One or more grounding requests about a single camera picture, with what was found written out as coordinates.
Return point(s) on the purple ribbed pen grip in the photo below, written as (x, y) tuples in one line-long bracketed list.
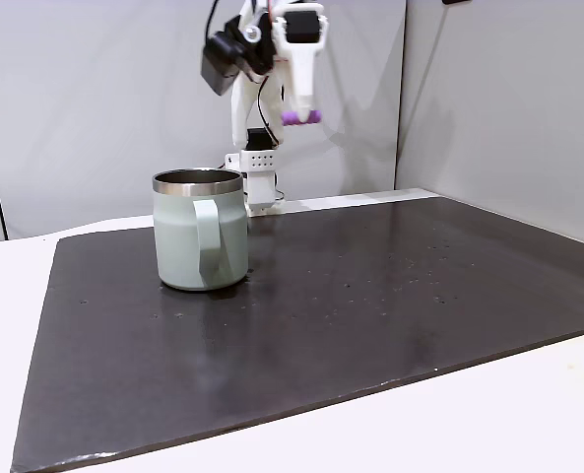
[(291, 118)]

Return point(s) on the pale green steel mug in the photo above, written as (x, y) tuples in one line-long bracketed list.
[(178, 246)]

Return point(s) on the black table mat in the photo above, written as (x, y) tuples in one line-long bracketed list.
[(321, 320)]

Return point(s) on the black camera box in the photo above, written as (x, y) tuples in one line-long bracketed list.
[(217, 64)]

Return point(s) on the black wall fixture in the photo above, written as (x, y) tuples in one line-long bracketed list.
[(456, 2)]

